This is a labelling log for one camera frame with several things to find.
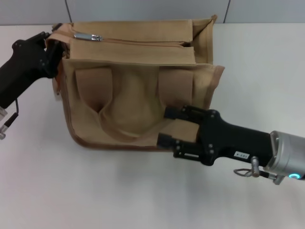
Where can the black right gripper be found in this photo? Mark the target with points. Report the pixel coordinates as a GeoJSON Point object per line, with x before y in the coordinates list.
{"type": "Point", "coordinates": [228, 140]}

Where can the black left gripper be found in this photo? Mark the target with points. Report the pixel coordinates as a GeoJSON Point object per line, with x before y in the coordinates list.
{"type": "Point", "coordinates": [23, 64]}

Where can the silver metal zipper pull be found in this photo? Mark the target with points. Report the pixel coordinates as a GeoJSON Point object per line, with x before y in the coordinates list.
{"type": "Point", "coordinates": [85, 37]}

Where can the khaki canvas food bag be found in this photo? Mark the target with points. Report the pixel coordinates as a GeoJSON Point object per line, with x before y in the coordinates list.
{"type": "Point", "coordinates": [133, 95]}

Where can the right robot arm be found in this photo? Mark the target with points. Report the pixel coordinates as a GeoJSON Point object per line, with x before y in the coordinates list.
{"type": "Point", "coordinates": [288, 152]}

